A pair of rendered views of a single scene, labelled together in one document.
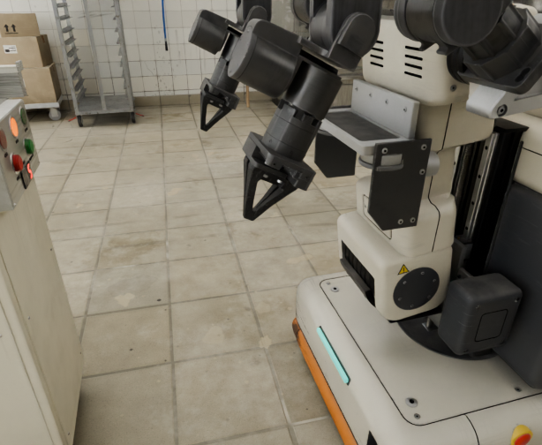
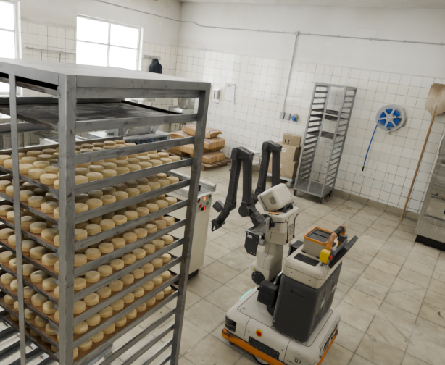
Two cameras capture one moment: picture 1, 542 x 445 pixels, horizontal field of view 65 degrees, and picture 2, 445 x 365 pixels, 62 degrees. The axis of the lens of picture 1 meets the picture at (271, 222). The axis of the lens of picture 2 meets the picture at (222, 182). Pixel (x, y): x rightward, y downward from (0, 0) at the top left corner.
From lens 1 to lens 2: 2.25 m
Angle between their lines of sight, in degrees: 44
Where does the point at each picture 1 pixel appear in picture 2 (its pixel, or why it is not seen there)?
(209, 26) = not seen: hidden behind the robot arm
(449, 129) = (271, 237)
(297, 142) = (218, 220)
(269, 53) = (216, 206)
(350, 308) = not seen: hidden behind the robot
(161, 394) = (212, 287)
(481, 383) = (265, 319)
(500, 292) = (269, 287)
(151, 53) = (354, 169)
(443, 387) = (255, 312)
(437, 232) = (264, 263)
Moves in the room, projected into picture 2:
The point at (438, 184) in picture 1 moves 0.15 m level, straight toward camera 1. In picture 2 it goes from (270, 251) to (250, 252)
